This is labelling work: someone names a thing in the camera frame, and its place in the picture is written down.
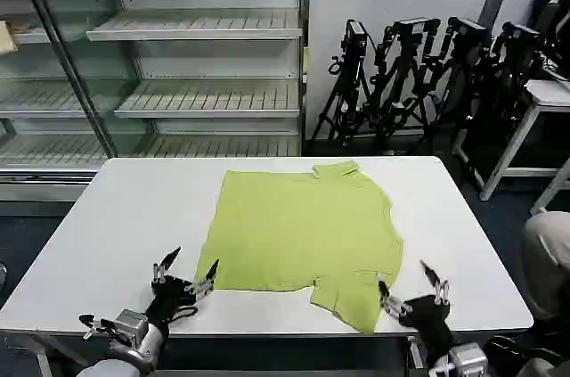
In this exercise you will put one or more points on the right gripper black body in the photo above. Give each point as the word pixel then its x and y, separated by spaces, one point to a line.
pixel 429 319

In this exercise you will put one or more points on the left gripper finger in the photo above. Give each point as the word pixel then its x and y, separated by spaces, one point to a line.
pixel 207 281
pixel 164 266

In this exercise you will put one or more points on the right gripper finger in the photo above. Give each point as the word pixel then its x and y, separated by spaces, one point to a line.
pixel 440 288
pixel 390 301

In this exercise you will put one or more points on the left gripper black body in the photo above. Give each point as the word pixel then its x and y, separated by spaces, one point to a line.
pixel 169 297

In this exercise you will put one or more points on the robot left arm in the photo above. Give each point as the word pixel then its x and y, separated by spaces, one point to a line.
pixel 129 330

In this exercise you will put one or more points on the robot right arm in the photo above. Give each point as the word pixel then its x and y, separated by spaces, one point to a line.
pixel 467 359

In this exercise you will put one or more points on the lime green shirt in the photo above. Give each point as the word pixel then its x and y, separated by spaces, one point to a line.
pixel 298 230

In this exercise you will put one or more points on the person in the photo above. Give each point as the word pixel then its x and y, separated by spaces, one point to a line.
pixel 550 256

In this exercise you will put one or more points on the glass door shelf cabinet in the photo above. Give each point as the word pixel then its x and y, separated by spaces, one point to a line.
pixel 49 96

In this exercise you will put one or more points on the white empty shelf unit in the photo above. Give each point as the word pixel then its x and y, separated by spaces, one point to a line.
pixel 214 60

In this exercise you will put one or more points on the small white side table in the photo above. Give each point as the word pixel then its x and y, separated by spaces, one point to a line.
pixel 548 96

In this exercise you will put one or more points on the cardboard box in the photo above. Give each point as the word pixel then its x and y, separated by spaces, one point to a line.
pixel 6 38

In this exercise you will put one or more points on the black office chair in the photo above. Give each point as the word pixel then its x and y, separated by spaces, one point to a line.
pixel 552 16

